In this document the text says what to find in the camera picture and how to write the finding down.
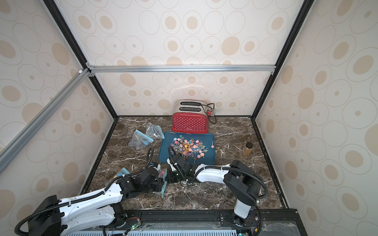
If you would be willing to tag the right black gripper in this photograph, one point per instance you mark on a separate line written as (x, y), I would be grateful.
(176, 166)

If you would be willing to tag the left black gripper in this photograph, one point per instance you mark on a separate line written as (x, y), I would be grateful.
(160, 182)

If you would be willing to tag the candy ziploc bag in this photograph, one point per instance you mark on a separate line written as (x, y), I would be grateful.
(154, 131)
(140, 140)
(162, 176)
(122, 172)

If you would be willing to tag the teal rectangular tray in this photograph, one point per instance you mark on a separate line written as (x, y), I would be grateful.
(163, 152)

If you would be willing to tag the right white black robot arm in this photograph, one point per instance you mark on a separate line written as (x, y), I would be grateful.
(246, 185)

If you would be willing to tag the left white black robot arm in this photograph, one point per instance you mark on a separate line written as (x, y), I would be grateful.
(29, 226)

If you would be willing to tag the pile of loose candies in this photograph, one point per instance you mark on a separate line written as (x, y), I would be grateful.
(195, 148)

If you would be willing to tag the red polka dot toaster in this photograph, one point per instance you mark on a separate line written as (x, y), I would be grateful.
(190, 116)

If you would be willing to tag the brown bottle black cap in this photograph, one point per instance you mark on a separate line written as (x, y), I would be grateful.
(247, 149)

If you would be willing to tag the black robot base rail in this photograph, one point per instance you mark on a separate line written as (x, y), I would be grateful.
(177, 218)

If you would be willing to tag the horizontal aluminium frame bar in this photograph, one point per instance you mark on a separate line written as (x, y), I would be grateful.
(181, 68)

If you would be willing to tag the left slanted aluminium frame bar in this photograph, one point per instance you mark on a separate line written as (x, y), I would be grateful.
(19, 142)

